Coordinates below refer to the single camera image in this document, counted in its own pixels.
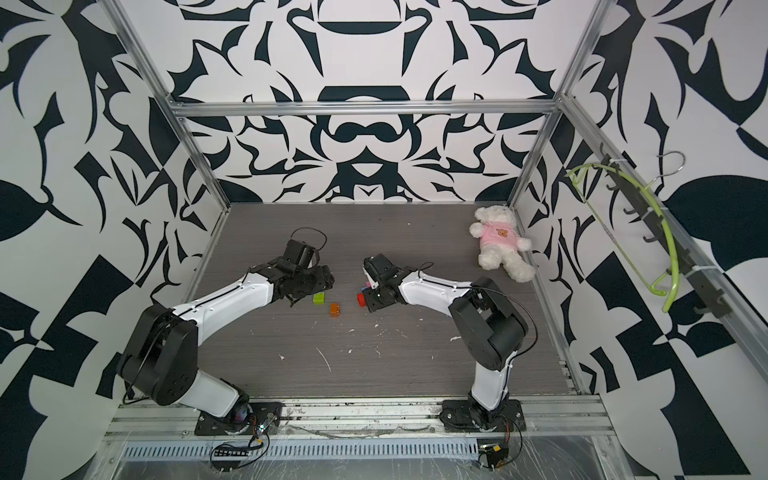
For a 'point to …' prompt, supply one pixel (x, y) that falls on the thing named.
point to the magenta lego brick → (367, 284)
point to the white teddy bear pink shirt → (500, 243)
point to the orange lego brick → (334, 310)
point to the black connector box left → (225, 466)
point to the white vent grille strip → (166, 452)
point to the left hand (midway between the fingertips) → (324, 276)
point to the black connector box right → (495, 454)
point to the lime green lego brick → (319, 298)
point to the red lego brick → (361, 299)
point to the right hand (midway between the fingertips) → (371, 295)
